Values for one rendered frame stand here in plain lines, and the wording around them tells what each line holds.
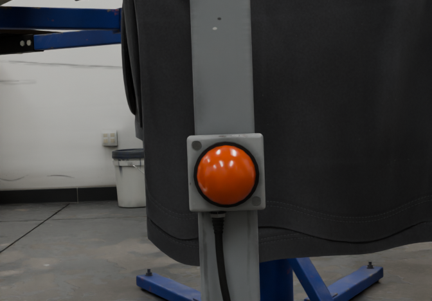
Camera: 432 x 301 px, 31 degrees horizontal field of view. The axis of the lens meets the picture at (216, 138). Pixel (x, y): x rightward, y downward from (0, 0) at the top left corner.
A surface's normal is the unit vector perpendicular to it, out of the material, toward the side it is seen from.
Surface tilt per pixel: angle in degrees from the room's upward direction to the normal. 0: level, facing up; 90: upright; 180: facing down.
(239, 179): 100
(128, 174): 94
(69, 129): 90
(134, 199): 93
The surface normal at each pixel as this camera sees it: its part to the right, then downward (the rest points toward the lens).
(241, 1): 0.00, 0.05
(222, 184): -0.17, 0.22
